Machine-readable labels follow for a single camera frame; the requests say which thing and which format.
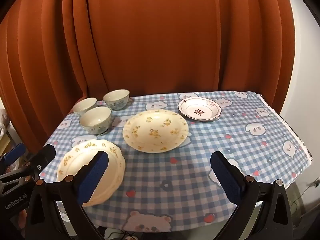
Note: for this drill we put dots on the round yellow floral plate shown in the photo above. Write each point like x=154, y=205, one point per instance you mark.
x=155, y=131

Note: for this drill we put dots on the orange curtain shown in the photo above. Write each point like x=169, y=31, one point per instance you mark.
x=155, y=37

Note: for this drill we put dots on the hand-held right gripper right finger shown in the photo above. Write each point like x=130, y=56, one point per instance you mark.
x=227, y=180

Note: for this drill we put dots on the red-rimmed white plate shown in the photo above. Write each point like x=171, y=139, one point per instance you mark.
x=200, y=110

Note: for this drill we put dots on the blue checkered cartoon tablecloth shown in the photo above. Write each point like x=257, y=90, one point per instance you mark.
x=175, y=170

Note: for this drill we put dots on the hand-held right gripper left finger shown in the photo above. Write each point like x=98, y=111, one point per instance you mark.
x=92, y=177

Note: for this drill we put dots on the cluttered shelf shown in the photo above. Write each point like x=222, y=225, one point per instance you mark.
x=3, y=127

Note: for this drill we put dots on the white blue floral bowl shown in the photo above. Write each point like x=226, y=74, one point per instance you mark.
x=116, y=99
x=96, y=120
x=85, y=105

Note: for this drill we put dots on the scalloped yellow floral plate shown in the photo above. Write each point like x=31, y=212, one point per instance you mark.
x=75, y=160

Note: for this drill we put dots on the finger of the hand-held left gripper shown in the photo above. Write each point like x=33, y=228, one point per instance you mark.
x=45, y=155
x=15, y=153

